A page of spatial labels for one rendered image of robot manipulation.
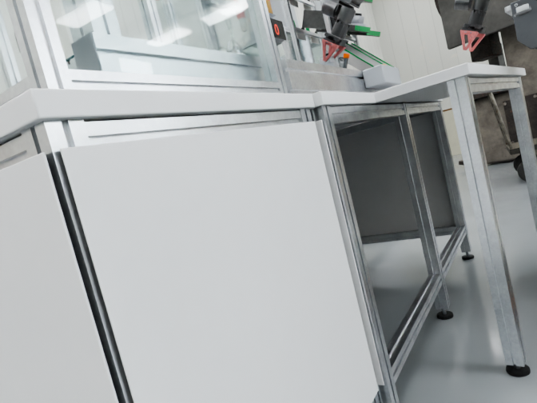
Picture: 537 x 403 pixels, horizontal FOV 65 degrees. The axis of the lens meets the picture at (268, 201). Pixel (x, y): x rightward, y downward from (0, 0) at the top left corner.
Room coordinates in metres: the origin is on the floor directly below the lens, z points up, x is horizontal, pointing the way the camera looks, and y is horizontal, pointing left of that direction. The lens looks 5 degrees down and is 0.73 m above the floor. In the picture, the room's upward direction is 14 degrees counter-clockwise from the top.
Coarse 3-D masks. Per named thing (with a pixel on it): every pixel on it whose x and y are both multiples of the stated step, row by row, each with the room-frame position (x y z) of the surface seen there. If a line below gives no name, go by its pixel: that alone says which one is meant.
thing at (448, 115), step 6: (450, 108) 8.39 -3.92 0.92; (444, 114) 8.46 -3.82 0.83; (450, 114) 8.40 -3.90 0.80; (444, 120) 8.48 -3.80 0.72; (450, 120) 8.41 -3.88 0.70; (450, 126) 8.43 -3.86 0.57; (450, 132) 8.44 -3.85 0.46; (456, 132) 8.37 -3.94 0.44; (450, 138) 8.46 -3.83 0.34; (456, 138) 8.38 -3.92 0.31; (450, 144) 8.47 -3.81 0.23; (456, 144) 8.39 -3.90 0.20; (456, 150) 8.41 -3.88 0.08
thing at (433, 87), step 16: (464, 64) 1.08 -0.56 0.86; (480, 64) 1.18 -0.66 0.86; (416, 80) 1.16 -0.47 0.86; (432, 80) 1.13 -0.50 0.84; (448, 80) 1.11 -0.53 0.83; (384, 96) 1.22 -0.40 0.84; (400, 96) 1.23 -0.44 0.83; (416, 96) 1.40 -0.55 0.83; (432, 96) 1.61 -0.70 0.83; (448, 96) 1.90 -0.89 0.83
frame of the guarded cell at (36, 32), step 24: (24, 0) 0.46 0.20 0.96; (48, 0) 0.48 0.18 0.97; (264, 0) 0.90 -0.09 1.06; (24, 24) 0.46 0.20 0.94; (48, 24) 0.48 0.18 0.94; (264, 24) 0.88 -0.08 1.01; (24, 48) 0.47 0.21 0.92; (48, 48) 0.48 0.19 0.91; (48, 72) 0.46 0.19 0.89; (72, 72) 0.49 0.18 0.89; (96, 72) 0.51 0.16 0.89; (120, 72) 0.54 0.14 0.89; (0, 96) 0.51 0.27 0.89
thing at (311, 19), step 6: (306, 12) 1.98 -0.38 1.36; (312, 12) 1.96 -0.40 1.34; (318, 12) 1.94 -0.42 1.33; (306, 18) 1.98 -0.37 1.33; (312, 18) 1.96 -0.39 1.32; (318, 18) 1.94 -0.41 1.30; (330, 18) 1.90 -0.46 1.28; (336, 18) 2.02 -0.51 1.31; (306, 24) 1.99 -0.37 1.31; (312, 24) 1.97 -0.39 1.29; (318, 24) 1.95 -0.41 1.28; (324, 24) 1.92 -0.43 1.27; (348, 30) 1.85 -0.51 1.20; (354, 30) 1.83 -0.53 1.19; (360, 30) 1.87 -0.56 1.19; (366, 30) 1.90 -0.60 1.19
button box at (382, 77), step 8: (368, 72) 1.43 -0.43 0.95; (376, 72) 1.42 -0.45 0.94; (384, 72) 1.42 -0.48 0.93; (392, 72) 1.50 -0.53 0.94; (368, 80) 1.43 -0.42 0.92; (376, 80) 1.42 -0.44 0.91; (384, 80) 1.41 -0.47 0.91; (392, 80) 1.48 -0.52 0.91; (400, 80) 1.57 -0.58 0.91; (368, 88) 1.46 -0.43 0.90; (376, 88) 1.52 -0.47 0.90; (384, 88) 1.59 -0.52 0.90
